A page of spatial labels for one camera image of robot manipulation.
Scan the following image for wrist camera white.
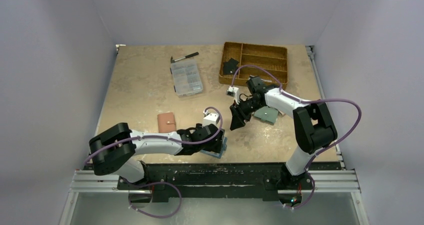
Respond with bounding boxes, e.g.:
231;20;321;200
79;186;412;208
226;86;240;105
202;112;220;127

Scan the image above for aluminium frame rail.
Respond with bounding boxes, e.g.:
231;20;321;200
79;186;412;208
69;170;361;194

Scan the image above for claw hammer black handle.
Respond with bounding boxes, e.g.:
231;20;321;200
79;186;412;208
170;52;199;64

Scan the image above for blue leather card holder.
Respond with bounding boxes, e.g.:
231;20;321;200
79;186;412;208
200;137;228;159

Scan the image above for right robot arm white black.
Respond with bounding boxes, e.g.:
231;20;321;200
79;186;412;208
226;76;338;188

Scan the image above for pink leather card holder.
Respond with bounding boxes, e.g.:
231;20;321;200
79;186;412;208
157;112;177;133

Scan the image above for black VIP credit card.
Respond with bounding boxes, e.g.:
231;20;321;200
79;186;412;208
222;62;237;75

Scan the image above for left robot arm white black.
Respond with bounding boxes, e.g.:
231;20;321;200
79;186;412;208
86;122;225;183

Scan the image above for wicker cutlery tray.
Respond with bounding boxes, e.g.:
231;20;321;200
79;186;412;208
218;41;289;89

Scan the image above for clear plastic screw organizer box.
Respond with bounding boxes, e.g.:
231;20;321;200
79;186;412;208
170;58;204;97

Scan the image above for black metal base rail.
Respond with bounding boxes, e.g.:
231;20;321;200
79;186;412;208
113;162;313;203

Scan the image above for teal green card holder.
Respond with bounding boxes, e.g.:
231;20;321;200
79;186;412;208
253;106;279;125

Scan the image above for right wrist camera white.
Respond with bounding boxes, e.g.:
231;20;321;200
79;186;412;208
226;86;240;105

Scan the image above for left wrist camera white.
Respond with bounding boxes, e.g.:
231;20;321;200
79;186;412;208
202;112;220;127

